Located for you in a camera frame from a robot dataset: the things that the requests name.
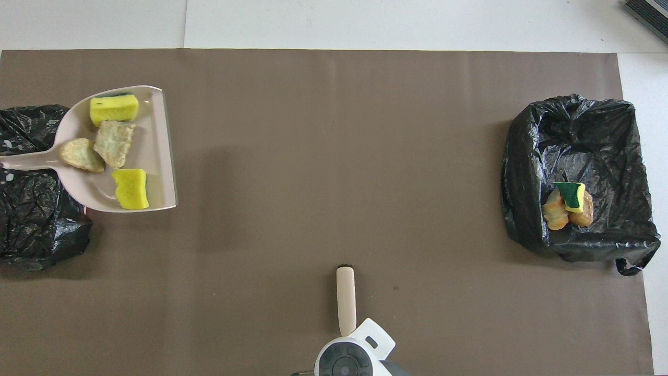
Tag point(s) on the pale crumbly foam chunk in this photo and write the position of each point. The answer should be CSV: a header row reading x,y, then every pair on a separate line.
x,y
556,216

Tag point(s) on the notched yellow sponge piece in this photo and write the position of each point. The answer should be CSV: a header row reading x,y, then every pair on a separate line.
x,y
131,189

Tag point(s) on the beige plastic dustpan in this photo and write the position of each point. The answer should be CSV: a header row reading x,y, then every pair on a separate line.
x,y
156,156

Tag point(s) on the black bag bin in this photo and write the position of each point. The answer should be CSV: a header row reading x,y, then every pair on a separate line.
x,y
36,235
616,156

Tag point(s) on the dark grey ribbed panel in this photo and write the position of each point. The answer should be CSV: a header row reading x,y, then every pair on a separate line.
x,y
649,15

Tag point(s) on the brown paper table mat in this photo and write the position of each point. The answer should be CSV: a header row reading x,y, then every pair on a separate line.
x,y
365,156

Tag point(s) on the yellow sponge with green side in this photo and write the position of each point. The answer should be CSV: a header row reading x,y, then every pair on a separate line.
x,y
571,197

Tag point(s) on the right black bag bin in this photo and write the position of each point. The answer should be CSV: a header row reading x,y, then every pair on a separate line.
x,y
616,156

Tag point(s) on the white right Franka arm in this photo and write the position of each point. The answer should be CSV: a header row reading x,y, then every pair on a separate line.
x,y
373,334

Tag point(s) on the tan brown foam chunk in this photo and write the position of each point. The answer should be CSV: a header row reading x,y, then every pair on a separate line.
x,y
585,211

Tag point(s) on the left black bag bin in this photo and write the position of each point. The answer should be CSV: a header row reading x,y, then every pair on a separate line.
x,y
36,235

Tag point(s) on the irregular orange foam chunk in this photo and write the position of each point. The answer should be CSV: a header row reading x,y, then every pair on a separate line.
x,y
115,143

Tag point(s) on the large yellow green sponge piece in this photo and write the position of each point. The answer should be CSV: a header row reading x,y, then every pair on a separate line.
x,y
114,108

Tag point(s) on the beige brush with black bristles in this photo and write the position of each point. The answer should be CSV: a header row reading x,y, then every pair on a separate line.
x,y
346,303

